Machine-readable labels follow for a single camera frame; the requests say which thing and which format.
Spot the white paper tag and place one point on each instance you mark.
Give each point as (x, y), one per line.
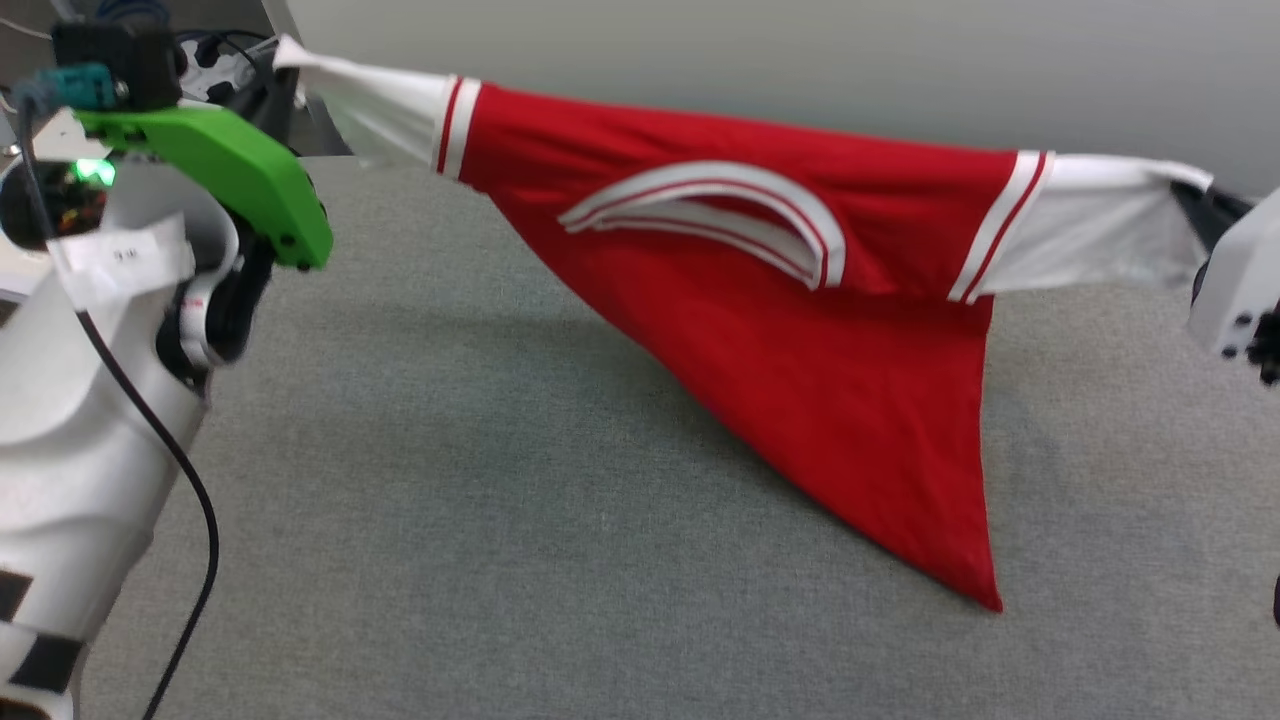
(125, 258)

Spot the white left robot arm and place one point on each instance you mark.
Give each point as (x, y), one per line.
(60, 450)

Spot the red and white t-shirt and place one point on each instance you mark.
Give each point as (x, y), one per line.
(800, 400)

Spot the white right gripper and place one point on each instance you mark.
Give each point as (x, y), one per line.
(1240, 280)

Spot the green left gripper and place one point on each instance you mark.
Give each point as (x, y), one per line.
(240, 175)

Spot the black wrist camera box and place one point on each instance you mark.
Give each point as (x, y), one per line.
(115, 60)

